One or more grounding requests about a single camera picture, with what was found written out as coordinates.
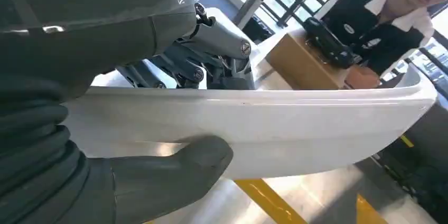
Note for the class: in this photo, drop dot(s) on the yellow bench tape strip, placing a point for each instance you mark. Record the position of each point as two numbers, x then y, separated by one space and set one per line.
369 212
407 141
269 201

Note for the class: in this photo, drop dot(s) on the black handheld device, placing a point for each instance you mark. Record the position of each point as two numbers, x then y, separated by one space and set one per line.
327 44

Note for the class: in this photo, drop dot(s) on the brown cardboard box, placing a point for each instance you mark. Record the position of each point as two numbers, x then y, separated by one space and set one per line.
297 65

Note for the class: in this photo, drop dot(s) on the small orange-brown box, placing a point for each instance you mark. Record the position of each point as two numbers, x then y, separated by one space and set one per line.
362 78

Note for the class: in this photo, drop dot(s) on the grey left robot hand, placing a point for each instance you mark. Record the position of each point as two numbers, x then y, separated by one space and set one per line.
87 23

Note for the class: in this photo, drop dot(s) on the white curved plastic shell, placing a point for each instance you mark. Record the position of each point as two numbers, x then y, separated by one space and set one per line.
297 128

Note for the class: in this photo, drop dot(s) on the person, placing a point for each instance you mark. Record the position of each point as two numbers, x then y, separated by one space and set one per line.
385 40

